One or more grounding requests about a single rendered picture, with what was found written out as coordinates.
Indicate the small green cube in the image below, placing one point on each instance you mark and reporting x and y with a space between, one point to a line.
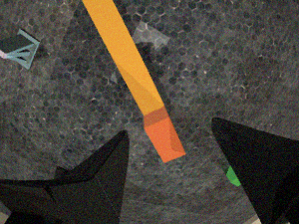
232 177

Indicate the orange bar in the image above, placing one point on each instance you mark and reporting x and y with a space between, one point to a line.
129 62

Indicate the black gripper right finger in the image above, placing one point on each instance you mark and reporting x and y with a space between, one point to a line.
266 164

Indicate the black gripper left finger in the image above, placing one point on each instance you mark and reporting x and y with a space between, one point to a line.
90 193

